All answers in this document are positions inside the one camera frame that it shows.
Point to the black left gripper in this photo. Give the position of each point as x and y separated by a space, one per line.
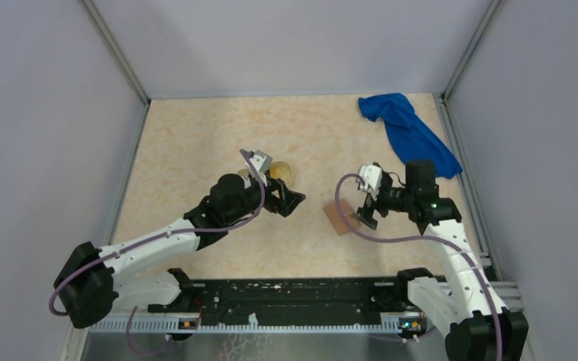
287 200

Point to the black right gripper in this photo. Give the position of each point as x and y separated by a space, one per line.
365 213

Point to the cream plastic tray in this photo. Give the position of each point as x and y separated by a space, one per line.
278 170

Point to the tan leather card holder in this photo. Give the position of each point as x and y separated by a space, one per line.
336 220

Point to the blue cloth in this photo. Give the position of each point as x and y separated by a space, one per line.
410 138

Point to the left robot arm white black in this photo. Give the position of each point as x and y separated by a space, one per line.
98 280

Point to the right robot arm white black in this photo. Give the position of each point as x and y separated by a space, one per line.
475 322

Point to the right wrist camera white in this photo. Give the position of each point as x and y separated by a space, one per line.
370 180

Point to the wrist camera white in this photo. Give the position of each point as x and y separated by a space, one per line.
258 164
370 180

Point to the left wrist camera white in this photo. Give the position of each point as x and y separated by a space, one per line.
258 164

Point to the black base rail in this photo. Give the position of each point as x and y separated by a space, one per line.
301 304

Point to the aluminium frame rail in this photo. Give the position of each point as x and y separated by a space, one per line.
116 320

